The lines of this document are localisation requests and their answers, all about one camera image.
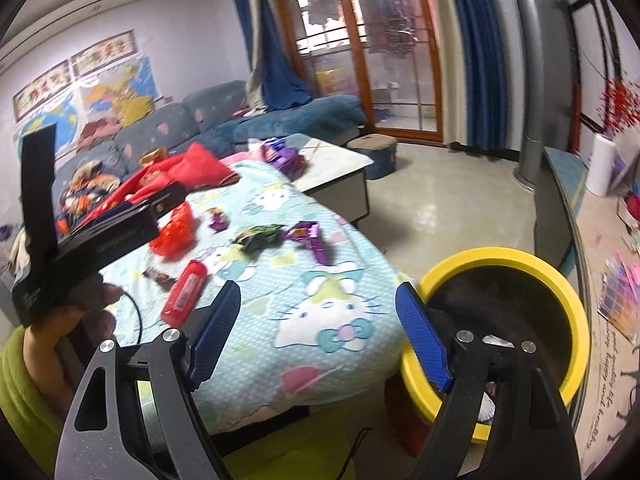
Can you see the wooden glass sliding door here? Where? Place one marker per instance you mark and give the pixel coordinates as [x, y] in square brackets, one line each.
[383, 51]

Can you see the silver tower air conditioner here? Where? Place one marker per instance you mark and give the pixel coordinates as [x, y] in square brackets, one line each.
[550, 64]

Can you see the blue curtain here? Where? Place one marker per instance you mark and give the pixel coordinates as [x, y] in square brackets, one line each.
[485, 74]
[272, 83]

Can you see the china wall map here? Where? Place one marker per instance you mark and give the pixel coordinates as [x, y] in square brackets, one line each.
[125, 92]

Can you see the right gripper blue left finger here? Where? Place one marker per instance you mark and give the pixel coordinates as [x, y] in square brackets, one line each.
[210, 334]

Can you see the red blanket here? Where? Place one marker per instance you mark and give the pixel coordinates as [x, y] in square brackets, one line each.
[196, 168]

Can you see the purple candy wrapper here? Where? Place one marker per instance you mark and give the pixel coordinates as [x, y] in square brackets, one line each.
[307, 233]

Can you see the red snack tube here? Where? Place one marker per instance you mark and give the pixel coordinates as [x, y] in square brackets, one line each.
[184, 294]

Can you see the lime green sleeve forearm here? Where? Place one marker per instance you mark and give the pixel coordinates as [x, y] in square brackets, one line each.
[37, 427]

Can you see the blue round footstool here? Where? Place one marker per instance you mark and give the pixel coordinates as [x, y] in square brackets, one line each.
[381, 149]

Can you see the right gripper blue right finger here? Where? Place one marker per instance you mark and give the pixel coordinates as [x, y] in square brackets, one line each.
[429, 349]

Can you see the bead organiser tray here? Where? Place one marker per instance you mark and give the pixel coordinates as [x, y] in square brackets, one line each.
[619, 303]

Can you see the blue right curtain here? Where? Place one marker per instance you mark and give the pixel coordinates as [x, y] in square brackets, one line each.
[485, 74]

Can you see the white ribbed vase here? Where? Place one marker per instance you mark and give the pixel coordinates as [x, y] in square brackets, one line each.
[601, 166]

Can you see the hello kitty bed sheet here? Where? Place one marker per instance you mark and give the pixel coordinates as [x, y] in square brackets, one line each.
[306, 334]

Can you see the blue grey sofa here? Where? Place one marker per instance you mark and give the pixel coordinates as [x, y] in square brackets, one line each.
[205, 116]

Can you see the white marble coffee table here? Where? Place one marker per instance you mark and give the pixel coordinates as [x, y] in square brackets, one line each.
[333, 176]

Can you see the world wall map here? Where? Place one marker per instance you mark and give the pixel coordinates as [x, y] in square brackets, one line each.
[62, 112]

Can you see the dark green snack wrapper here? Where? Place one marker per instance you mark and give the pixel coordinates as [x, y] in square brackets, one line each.
[256, 239]

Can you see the framed embroidery picture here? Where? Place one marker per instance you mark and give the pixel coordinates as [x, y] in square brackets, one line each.
[103, 53]

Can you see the blue left curtain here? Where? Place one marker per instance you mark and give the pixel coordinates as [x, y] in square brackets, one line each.
[272, 83]

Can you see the brown chocolate bar wrapper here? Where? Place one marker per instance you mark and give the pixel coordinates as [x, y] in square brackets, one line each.
[160, 278]

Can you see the yellow rim trash bin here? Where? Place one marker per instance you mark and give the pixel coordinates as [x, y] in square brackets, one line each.
[508, 301]

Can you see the person left hand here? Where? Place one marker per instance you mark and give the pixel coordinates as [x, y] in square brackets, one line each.
[42, 360]

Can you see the small purple gold wrapper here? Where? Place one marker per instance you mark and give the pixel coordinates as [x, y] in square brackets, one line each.
[218, 220]

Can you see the purple clothes pile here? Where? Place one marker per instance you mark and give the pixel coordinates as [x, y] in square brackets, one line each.
[287, 160]

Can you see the red mesh plastic bag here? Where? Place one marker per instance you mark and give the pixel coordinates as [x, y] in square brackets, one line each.
[177, 235]

